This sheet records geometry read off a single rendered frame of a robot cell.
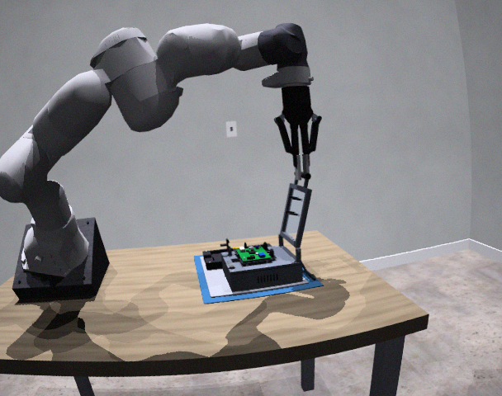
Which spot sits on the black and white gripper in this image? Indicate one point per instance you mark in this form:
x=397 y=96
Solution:
x=297 y=111

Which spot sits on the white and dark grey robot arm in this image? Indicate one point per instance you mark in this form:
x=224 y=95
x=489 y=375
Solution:
x=145 y=90

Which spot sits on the green circuit board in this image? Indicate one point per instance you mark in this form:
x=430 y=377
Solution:
x=256 y=253

